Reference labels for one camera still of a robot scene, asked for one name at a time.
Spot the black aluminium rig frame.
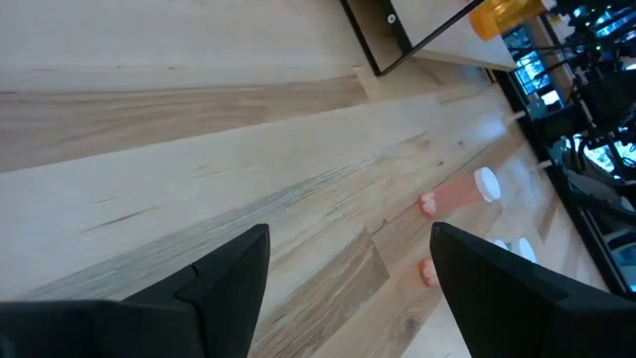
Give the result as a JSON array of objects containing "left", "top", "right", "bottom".
[{"left": 339, "top": 0, "right": 636, "bottom": 299}]

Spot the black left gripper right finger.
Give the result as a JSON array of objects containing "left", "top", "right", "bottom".
[{"left": 429, "top": 221, "right": 636, "bottom": 358}]

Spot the pink pill bottle white cap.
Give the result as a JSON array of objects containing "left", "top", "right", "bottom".
[
  {"left": 418, "top": 238, "right": 511, "bottom": 289},
  {"left": 419, "top": 166, "right": 502, "bottom": 219}
]

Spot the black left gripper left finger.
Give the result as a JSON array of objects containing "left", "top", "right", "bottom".
[{"left": 123, "top": 223, "right": 272, "bottom": 358}]

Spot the orange pill bottle white cap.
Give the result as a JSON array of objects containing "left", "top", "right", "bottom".
[{"left": 468, "top": 0, "right": 551, "bottom": 42}]

